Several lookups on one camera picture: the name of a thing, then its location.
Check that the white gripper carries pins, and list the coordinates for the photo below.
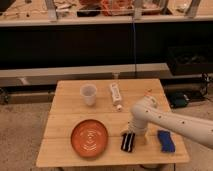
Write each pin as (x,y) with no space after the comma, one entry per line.
(137,127)

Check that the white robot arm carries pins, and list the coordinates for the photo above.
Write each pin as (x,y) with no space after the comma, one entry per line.
(145,111)

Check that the white tube bottle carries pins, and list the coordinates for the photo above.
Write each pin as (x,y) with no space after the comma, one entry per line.
(116,96)

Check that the blue sponge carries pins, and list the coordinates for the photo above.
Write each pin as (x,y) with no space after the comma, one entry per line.
(167,144)

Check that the orange round plate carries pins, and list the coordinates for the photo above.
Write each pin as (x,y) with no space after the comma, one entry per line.
(89,138)

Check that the wooden table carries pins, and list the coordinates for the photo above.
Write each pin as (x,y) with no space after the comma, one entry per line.
(68,109)

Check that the black box on right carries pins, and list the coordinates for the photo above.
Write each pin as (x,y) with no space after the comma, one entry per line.
(190,60)

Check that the background workbench shelf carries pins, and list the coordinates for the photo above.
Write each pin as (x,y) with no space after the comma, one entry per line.
(89,12)

